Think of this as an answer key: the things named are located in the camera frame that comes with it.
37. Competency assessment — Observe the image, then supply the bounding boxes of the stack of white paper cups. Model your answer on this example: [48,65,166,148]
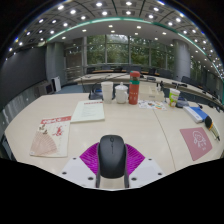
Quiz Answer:
[100,81,114,104]

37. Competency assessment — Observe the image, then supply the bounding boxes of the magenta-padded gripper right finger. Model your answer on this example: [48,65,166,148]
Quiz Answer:
[123,143,166,190]

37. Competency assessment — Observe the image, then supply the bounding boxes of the white paper document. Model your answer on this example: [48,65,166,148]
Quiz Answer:
[70,99,106,124]

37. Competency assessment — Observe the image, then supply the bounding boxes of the white cardboard box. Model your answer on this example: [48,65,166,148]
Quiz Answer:
[138,84,166,103]

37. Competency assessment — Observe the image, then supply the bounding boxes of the red and white fan-print booklet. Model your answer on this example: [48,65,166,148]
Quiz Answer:
[29,115,72,158]

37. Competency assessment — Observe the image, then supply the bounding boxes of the blue and white book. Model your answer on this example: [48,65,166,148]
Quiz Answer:
[182,105,209,124]

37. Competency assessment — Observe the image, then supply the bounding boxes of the colourful printed leaflet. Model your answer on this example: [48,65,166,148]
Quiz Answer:
[137,99,168,111]

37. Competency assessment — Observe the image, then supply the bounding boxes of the red drink bottle, green band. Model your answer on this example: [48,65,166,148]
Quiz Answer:
[128,70,141,106]

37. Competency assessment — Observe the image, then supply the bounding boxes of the green-printed paper cup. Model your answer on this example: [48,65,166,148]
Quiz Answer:
[168,87,181,108]

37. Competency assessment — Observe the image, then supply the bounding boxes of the dark desk conference console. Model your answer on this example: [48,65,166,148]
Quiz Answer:
[175,97,191,109]

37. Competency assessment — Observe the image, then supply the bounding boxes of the black handheld microphone, yellow ring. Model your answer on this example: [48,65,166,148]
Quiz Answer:
[204,115,221,142]

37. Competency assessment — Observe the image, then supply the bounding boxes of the pink mouse pad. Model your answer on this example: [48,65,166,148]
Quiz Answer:
[179,126,213,162]

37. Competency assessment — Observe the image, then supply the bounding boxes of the black computer mouse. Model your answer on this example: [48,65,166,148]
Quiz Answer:
[97,134,128,180]

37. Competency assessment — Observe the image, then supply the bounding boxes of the white standing floor appliance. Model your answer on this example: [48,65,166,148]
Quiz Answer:
[50,76,62,93]

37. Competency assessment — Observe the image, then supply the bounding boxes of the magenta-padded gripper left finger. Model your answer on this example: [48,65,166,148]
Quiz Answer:
[59,142,102,190]

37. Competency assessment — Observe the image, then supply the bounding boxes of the ceiling lights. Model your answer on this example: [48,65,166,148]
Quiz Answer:
[8,0,223,73]

